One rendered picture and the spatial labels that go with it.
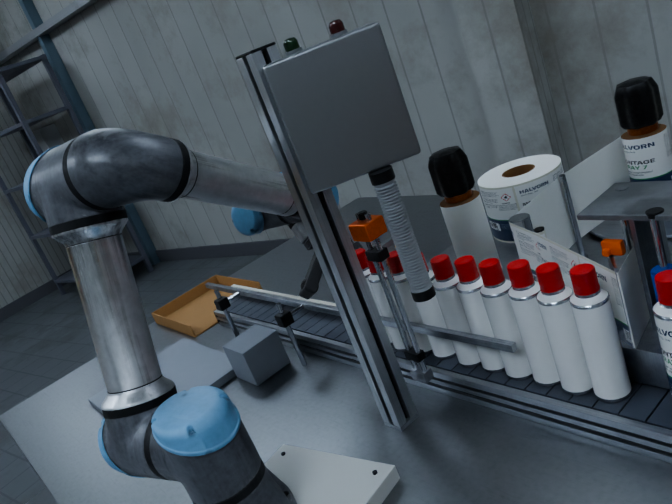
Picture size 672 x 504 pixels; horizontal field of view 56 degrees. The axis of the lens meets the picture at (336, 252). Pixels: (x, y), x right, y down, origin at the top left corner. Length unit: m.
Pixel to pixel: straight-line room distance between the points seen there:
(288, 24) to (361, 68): 3.39
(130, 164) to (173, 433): 0.38
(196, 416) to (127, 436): 0.15
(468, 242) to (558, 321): 0.47
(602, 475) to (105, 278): 0.76
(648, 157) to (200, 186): 0.92
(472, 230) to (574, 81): 2.16
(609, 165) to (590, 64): 1.96
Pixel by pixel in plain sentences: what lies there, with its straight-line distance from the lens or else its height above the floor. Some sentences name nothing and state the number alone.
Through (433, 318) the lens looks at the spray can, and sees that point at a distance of 1.14.
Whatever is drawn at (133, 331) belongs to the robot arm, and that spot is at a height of 1.18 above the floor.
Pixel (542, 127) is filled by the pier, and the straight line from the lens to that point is 3.39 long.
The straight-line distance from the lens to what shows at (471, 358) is 1.13.
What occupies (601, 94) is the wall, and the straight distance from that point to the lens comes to 3.43.
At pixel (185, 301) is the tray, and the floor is 0.84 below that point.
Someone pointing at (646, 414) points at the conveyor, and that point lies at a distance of 0.97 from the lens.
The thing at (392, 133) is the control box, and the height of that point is 1.33.
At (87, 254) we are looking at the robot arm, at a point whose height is 1.32.
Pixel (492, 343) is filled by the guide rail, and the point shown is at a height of 0.96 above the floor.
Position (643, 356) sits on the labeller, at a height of 0.93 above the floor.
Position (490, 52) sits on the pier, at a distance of 3.38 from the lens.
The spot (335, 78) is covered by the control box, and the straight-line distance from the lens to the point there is 0.89.
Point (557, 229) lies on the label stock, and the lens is 1.34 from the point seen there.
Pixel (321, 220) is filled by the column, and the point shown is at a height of 1.23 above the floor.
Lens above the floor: 1.49
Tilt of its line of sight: 19 degrees down
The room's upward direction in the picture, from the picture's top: 22 degrees counter-clockwise
